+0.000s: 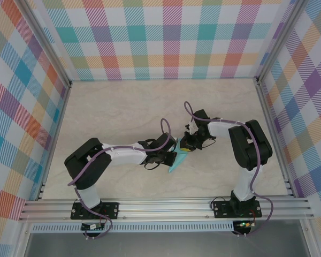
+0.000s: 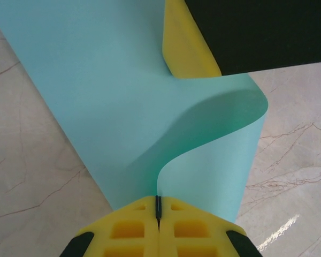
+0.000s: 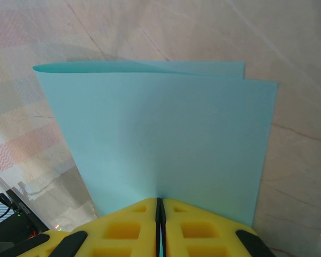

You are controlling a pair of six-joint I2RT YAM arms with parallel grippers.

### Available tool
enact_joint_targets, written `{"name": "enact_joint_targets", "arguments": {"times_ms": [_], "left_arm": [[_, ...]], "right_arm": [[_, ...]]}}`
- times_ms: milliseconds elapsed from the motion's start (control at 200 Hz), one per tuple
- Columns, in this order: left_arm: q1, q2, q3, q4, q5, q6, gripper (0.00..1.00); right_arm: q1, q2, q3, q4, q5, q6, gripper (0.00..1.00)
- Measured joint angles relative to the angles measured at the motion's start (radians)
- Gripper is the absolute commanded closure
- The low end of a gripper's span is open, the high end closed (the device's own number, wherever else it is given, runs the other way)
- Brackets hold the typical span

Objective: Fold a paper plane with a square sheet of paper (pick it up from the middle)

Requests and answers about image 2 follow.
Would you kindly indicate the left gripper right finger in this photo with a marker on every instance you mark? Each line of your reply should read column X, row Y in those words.
column 216, row 230

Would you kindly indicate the teal paper sheet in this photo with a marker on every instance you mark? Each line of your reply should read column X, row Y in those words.
column 96, row 93

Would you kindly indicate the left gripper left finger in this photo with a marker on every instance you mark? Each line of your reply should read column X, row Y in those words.
column 96, row 227

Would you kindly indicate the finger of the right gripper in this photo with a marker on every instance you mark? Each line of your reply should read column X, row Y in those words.
column 184, row 40

